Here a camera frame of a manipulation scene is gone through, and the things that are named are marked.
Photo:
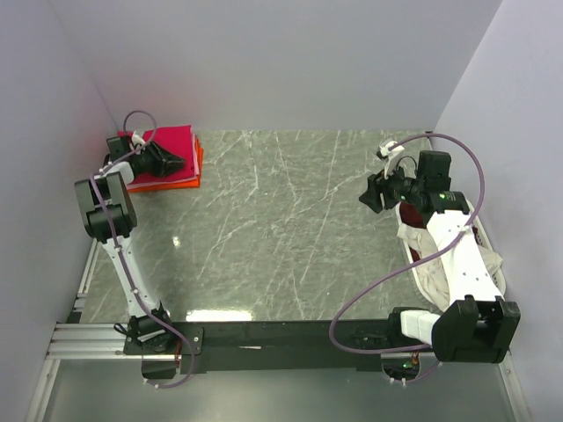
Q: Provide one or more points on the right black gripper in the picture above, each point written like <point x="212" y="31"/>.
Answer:
<point x="371" y="197"/>

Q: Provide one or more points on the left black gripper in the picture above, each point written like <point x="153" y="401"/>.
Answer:
<point x="165" y="164"/>

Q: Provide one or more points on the crimson red t-shirt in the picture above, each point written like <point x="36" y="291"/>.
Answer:
<point x="178" y="141"/>

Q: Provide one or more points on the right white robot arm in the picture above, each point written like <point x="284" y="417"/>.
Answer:
<point x="478" y="324"/>

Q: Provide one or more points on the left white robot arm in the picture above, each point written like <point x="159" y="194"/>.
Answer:
<point x="109" y="217"/>

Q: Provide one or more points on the folded pink t-shirt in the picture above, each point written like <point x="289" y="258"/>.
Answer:
<point x="196" y="169"/>

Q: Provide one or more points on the folded orange t-shirt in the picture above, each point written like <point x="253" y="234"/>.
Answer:
<point x="179" y="184"/>

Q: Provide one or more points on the dark maroon t-shirt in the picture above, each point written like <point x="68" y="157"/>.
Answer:
<point x="410" y="216"/>

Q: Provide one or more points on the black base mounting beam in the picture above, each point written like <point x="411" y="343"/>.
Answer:
<point x="197" y="348"/>

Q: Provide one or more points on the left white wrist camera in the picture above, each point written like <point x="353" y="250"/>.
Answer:
<point x="137" y="140"/>

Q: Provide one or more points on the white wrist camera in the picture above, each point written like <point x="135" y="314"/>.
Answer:
<point x="390" y="153"/>
<point x="137" y="140"/>

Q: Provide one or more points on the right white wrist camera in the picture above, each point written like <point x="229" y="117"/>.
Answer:
<point x="390" y="153"/>

